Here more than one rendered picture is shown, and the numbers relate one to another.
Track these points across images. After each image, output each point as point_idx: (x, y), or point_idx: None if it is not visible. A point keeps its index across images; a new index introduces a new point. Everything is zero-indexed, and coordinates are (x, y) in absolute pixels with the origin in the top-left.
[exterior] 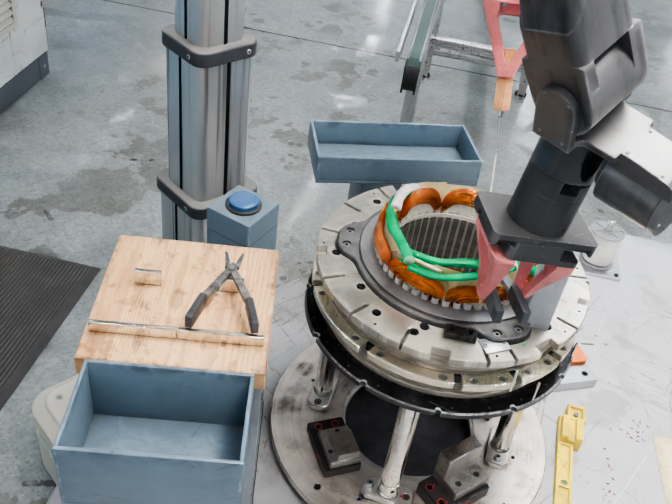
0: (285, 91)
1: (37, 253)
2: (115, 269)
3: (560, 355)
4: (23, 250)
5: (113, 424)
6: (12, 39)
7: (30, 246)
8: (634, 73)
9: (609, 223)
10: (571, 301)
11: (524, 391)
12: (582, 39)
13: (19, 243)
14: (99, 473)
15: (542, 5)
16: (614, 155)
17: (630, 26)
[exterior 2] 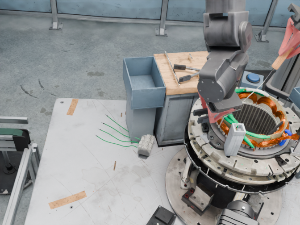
0: None
1: (297, 114)
2: (191, 53)
3: (226, 172)
4: (295, 109)
5: (149, 79)
6: None
7: (298, 110)
8: (227, 32)
9: None
10: (251, 165)
11: (210, 172)
12: (206, 2)
13: (297, 107)
14: (124, 72)
15: None
16: (207, 57)
17: (229, 11)
